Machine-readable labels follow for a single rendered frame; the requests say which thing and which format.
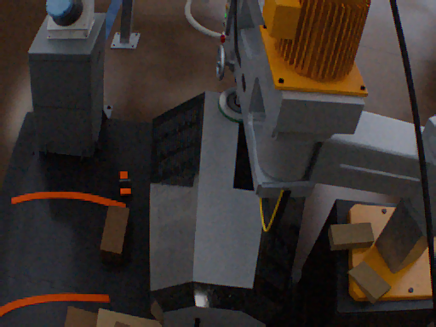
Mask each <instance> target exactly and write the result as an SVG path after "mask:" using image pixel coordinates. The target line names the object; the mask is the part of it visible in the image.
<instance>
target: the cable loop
mask: <svg viewBox="0 0 436 327"><path fill-rule="evenodd" d="M290 194H291V190H281V192H280V194H279V197H278V201H277V203H276V206H275V209H274V211H273V214H272V219H270V214H269V208H268V201H269V198H260V212H261V222H262V226H263V229H264V231H265V232H266V233H267V235H268V234H269V235H273V234H274V233H275V232H276V230H277V229H278V227H279V224H280V222H281V220H282V217H283V214H284V211H285V208H286V205H287V203H288V201H289V198H290Z"/></svg>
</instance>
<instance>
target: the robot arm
mask: <svg viewBox="0 0 436 327"><path fill-rule="evenodd" d="M46 10H47V13H48V15H50V17H52V19H53V22H54V23H55V24H57V25H58V26H69V25H71V24H73V23H74V22H76V21H77V20H78V19H79V17H80V16H81V14H82V12H83V3H82V0H47V3H46Z"/></svg>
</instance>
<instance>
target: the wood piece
mask: <svg viewBox="0 0 436 327"><path fill-rule="evenodd" d="M370 223H371V222H365V223H352V224H337V225H330V227H329V229H328V231H327V232H328V236H329V242H330V250H347V249H357V248H368V247H370V246H371V245H372V244H373V243H374V241H375V240H374V238H373V235H374V234H373V232H372V226H371V224H370Z"/></svg>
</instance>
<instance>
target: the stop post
mask: <svg viewBox="0 0 436 327"><path fill-rule="evenodd" d="M134 6H135V0H123V2H122V10H121V13H122V18H121V26H120V32H117V33H116V35H115V36H114V38H113V40H112V45H111V48H113V49H136V45H137V43H138V39H139V36H140V33H132V25H133V15H134Z"/></svg>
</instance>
